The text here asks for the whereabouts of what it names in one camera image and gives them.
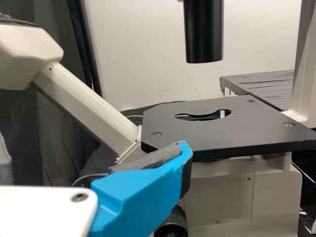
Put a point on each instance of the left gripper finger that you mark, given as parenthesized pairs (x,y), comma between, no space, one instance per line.
(140,197)

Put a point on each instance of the cream microscope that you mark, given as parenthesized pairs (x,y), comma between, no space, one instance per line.
(222,197)

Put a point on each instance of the black platform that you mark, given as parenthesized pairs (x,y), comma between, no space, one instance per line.
(259,84)

